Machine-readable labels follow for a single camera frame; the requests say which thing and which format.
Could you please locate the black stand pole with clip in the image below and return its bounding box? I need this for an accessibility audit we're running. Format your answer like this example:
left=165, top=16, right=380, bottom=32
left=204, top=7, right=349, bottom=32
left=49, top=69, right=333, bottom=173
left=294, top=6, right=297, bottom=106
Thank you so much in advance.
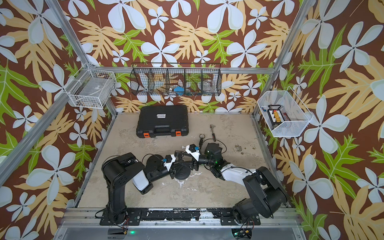
left=174, top=151, right=187, bottom=162

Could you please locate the black round base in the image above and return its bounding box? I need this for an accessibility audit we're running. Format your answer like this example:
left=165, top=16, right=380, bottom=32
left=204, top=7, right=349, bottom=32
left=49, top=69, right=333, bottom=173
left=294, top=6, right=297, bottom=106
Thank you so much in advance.
left=174, top=165, right=191, bottom=180
left=146, top=155, right=164, bottom=172

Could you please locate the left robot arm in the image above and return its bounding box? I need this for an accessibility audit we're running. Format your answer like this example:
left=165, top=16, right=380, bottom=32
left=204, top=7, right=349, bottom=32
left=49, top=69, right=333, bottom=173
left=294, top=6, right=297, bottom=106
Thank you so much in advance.
left=100, top=153, right=176, bottom=226

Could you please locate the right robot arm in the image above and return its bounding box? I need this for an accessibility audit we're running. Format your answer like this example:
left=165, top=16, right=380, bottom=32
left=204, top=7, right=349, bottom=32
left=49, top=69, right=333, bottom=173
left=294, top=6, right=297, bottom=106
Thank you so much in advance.
left=186, top=143, right=289, bottom=224

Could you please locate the black plastic tool case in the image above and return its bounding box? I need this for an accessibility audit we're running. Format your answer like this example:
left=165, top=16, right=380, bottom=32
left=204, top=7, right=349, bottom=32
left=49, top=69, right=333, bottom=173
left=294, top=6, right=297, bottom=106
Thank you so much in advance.
left=136, top=105, right=189, bottom=138

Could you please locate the blue object in basket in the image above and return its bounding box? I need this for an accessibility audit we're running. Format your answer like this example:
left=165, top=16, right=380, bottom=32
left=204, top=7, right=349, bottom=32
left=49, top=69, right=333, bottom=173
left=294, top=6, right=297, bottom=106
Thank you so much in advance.
left=174, top=87, right=185, bottom=95

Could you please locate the screw box in basket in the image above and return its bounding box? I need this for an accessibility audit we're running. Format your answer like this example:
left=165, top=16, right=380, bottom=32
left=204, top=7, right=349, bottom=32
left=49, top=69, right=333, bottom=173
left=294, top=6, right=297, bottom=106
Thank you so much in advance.
left=267, top=105, right=286, bottom=126

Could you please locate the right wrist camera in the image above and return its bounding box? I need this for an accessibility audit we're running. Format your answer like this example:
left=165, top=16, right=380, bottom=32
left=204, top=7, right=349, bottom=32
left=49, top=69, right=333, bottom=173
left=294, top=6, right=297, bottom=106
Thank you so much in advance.
left=186, top=144, right=201, bottom=162

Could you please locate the red handled ratchet wrench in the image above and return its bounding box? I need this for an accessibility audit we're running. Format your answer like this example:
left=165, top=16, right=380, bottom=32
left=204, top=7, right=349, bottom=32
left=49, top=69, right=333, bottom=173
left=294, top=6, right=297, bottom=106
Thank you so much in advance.
left=210, top=124, right=217, bottom=142

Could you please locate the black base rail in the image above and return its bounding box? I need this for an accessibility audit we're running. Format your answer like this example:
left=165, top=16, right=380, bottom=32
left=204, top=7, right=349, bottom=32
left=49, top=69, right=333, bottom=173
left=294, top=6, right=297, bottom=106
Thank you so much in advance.
left=96, top=208, right=261, bottom=226

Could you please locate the black wire basket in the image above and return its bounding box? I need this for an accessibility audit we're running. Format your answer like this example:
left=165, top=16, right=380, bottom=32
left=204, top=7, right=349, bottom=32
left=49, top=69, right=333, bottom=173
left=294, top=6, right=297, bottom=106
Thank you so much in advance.
left=129, top=63, right=223, bottom=96

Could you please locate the white wire basket right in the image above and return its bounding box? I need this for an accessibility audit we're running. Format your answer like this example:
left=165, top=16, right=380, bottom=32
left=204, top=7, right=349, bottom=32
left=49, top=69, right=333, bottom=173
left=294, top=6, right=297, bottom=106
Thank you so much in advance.
left=257, top=87, right=314, bottom=138

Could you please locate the white wire basket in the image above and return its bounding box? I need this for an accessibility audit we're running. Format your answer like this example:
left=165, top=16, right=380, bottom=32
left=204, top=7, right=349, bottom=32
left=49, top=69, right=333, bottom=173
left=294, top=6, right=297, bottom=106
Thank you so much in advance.
left=66, top=64, right=117, bottom=109
left=257, top=87, right=314, bottom=138

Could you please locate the white wire basket left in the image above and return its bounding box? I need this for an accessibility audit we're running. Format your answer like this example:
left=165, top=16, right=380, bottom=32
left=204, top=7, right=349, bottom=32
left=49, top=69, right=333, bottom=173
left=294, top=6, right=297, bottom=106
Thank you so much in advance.
left=66, top=64, right=117, bottom=109

